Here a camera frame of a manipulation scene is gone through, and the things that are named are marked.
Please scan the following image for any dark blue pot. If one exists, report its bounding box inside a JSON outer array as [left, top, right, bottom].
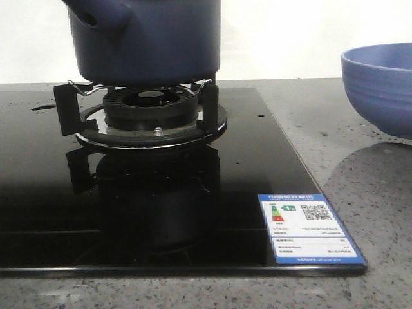
[[65, 0, 221, 86]]

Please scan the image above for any light blue bowl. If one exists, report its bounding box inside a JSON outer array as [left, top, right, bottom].
[[341, 42, 411, 140]]

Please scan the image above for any right burner with pot support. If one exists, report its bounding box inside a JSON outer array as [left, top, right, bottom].
[[53, 79, 227, 151]]

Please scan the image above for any blue energy label sticker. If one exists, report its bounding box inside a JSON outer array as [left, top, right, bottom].
[[258, 194, 366, 266]]

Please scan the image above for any black glass gas stove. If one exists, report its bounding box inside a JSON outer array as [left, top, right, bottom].
[[1, 89, 367, 277]]

